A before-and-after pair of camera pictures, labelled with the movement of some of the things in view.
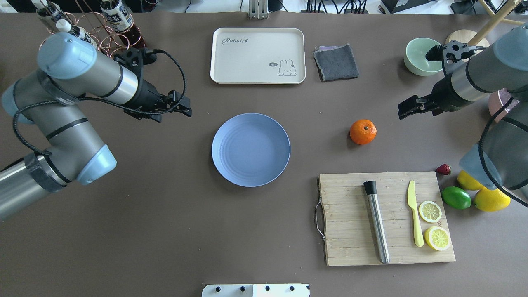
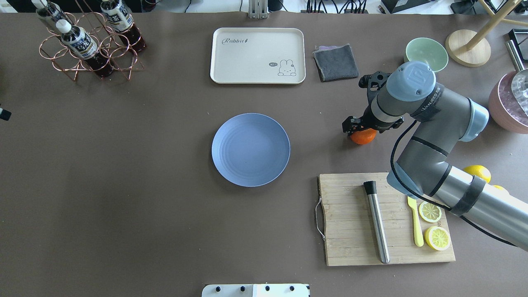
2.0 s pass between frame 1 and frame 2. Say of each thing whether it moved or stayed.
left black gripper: moved
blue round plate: stayed
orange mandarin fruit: stayed
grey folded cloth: stayed
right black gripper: moved
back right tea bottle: stayed
